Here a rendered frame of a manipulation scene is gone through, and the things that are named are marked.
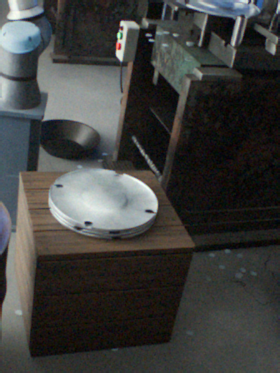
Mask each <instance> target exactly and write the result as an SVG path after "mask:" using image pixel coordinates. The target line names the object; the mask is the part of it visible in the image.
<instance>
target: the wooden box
mask: <svg viewBox="0 0 280 373"><path fill-rule="evenodd" d="M67 173H69V172H19V189H18V201H17V225H16V250H15V262H14V266H15V267H14V270H15V275H16V280H17V288H18V294H19V302H20V306H21V312H22V320H23V324H24V329H25V334H26V338H27V347H28V350H29V351H30V356H31V357H37V356H50V355H57V354H65V353H79V352H87V351H100V350H107V349H115V348H122V347H129V346H143V345H151V344H158V343H166V342H170V338H171V334H172V330H173V325H174V322H175V319H176V314H177V313H178V308H179V305H180V301H181V298H182V295H183V290H184V287H185V284H186V280H187V278H188V273H189V267H190V263H191V260H192V258H193V252H194V250H195V245H194V243H193V242H192V240H191V238H190V236H189V234H188V232H187V230H186V228H185V227H184V226H183V224H182V223H181V221H180V219H179V218H178V215H177V214H176V212H175V211H174V209H173V208H172V205H171V203H170V201H169V200H168V198H167V196H166V195H165V193H164V191H163V190H162V188H161V187H160V186H159V184H158V181H157V180H156V178H155V176H154V174H153V172H152V171H130V172H115V173H117V174H119V175H120V174H122V175H123V174H127V175H129V176H131V177H135V178H136V179H138V180H139V181H140V182H142V183H144V184H145V185H146V186H147V187H149V188H150V189H151V190H152V191H153V192H154V195H155V197H156V198H157V215H156V217H155V220H154V223H153V225H152V226H150V227H149V228H148V229H147V230H146V231H145V232H143V233H141V234H139V235H137V236H134V237H130V238H126V239H119V240H118V236H113V237H114V238H115V240H105V239H98V238H93V237H90V236H84V235H82V234H80V233H77V232H75V231H72V230H70V229H68V228H67V227H65V226H64V225H62V224H61V223H60V222H59V221H58V220H57V219H56V218H55V217H54V216H53V214H52V213H51V211H50V209H51V208H50V209H49V206H48V198H49V190H50V187H51V185H54V182H55V180H56V179H58V178H59V177H60V176H62V175H64V174H67Z"/></svg>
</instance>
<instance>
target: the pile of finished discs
mask: <svg viewBox="0 0 280 373"><path fill-rule="evenodd" d="M48 206H49V209H50V208H51V209H50V211H51V213H52V215H53V216H54V217H55V218H56V219H57V220H58V221H59V222H60V223H61V224H62V225H64V226H65V227H67V228H68V229H70V230H72V231H75V232H77V233H80V234H82V235H84V236H90V237H93V238H98V239H105V240H115V238H114V237H113V236H118V238H117V239H118V240H119V239H126V238H130V237H134V236H137V235H139V234H141V233H143V232H145V231H146V230H147V229H148V228H149V227H150V226H152V225H153V223H154V220H155V217H156V215H157V210H158V201H157V198H156V197H155V195H154V192H153V191H152V190H151V189H150V188H149V187H148V186H146V185H145V184H144V183H142V182H140V181H139V180H138V179H136V178H135V177H131V176H129V175H127V174H123V175H122V174H120V175H119V174H117V173H115V172H114V171H109V170H102V169H84V170H78V171H75V172H69V173H67V174H64V175H62V176H60V177H59V178H58V179H56V180H55V182H54V185H51V187H50V190H49V198H48Z"/></svg>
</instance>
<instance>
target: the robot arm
mask: <svg viewBox="0 0 280 373"><path fill-rule="evenodd" d="M8 1H9V5H10V8H11V12H10V13H9V14H8V16H7V19H8V23H6V24H5V25H4V26H3V27H2V30H1V34H0V107H4V108H7V109H12V110H22V109H33V108H35V107H38V106H39V105H40V103H41V93H40V90H39V86H38V80H37V72H38V58H39V56H40V55H41V54H42V52H43V51H44V50H45V49H46V48H47V47H48V46H49V44H50V42H51V39H52V34H53V31H52V27H51V25H50V23H49V21H48V20H47V19H46V18H45V15H44V11H43V9H42V8H41V7H39V6H38V2H37V0H8Z"/></svg>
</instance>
